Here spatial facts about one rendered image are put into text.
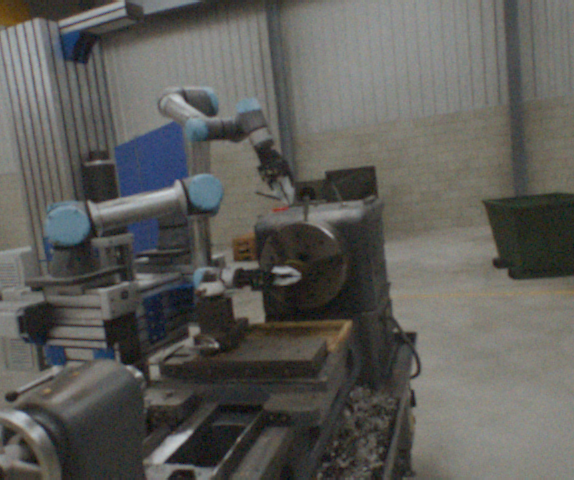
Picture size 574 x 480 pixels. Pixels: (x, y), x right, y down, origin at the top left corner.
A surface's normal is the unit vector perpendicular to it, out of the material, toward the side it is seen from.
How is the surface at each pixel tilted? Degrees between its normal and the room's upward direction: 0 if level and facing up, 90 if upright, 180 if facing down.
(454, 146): 90
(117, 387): 58
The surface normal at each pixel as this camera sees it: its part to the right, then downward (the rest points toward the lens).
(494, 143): -0.33, 0.13
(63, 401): 0.37, -0.88
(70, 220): 0.25, 0.08
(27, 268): 0.88, -0.05
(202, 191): 0.48, 0.02
